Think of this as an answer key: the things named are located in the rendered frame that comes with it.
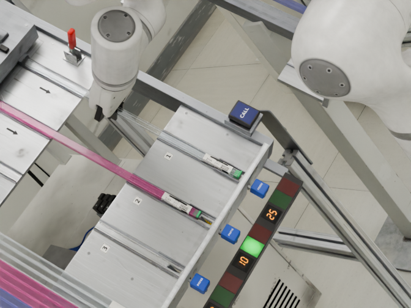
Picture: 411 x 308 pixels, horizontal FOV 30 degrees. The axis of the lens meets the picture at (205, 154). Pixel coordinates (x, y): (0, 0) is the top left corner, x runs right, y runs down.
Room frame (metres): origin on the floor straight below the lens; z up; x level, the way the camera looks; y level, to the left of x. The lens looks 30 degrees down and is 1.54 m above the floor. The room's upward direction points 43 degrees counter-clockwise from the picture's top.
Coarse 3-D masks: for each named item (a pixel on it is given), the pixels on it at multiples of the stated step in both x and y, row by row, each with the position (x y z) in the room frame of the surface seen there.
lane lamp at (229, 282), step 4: (224, 276) 1.11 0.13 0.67; (228, 276) 1.11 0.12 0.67; (232, 276) 1.11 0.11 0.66; (220, 280) 1.11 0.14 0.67; (224, 280) 1.10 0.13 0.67; (228, 280) 1.10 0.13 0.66; (232, 280) 1.10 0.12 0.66; (236, 280) 1.10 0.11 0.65; (240, 280) 1.09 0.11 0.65; (220, 284) 1.10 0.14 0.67; (224, 284) 1.10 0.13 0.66; (228, 284) 1.10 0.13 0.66; (232, 284) 1.10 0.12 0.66; (236, 284) 1.09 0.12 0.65; (240, 284) 1.09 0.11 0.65; (228, 288) 1.09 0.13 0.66; (232, 288) 1.09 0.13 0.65; (236, 288) 1.09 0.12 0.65; (232, 292) 1.08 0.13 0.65; (236, 292) 1.08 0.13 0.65
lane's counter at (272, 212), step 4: (268, 204) 1.18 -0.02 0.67; (268, 208) 1.18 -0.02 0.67; (272, 208) 1.17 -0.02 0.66; (264, 212) 1.17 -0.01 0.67; (268, 212) 1.17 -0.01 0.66; (272, 212) 1.17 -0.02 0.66; (276, 212) 1.17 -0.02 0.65; (280, 212) 1.16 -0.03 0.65; (264, 216) 1.17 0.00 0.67; (268, 216) 1.17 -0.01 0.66; (272, 216) 1.16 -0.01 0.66; (276, 216) 1.16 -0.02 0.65; (268, 220) 1.16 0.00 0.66; (272, 220) 1.16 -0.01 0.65; (276, 220) 1.16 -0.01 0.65
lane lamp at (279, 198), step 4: (276, 192) 1.19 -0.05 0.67; (280, 192) 1.19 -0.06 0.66; (272, 196) 1.19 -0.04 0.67; (276, 196) 1.19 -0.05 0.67; (280, 196) 1.19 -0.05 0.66; (284, 196) 1.18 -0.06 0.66; (288, 196) 1.18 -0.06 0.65; (272, 200) 1.19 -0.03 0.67; (276, 200) 1.18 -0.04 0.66; (280, 200) 1.18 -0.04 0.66; (284, 200) 1.18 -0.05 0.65; (288, 200) 1.18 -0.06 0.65; (276, 204) 1.18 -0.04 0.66; (280, 204) 1.18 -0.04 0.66; (284, 204) 1.17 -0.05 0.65; (288, 204) 1.17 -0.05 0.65; (284, 208) 1.17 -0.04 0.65
